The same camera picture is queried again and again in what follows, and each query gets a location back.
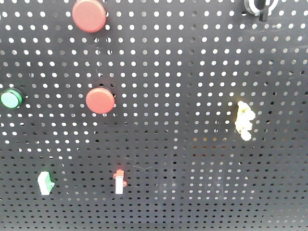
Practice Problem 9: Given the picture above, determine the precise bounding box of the black rotary selector switch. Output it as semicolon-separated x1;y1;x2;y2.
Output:
244;0;279;22

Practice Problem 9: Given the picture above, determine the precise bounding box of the lower red mushroom button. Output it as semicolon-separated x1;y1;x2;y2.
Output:
86;88;115;114

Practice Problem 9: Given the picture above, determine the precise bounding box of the red mushroom button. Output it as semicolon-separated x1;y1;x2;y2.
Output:
72;0;106;33
86;88;115;114

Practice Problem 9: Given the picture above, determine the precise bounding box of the upper red mushroom button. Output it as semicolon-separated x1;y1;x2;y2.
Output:
72;0;106;33

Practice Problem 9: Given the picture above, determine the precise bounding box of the green round push button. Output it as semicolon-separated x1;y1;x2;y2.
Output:
0;88;24;109

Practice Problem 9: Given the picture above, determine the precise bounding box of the black perforated pegboard panel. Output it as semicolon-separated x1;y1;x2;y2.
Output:
0;0;308;231

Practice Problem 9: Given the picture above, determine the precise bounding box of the red-white rocker switch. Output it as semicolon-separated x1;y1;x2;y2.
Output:
113;169;127;194

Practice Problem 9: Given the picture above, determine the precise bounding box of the yellow lever switch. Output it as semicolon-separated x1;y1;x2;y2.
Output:
234;101;256;141

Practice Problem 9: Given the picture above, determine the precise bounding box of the green-white rocker switch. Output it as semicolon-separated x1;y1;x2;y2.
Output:
37;171;55;195

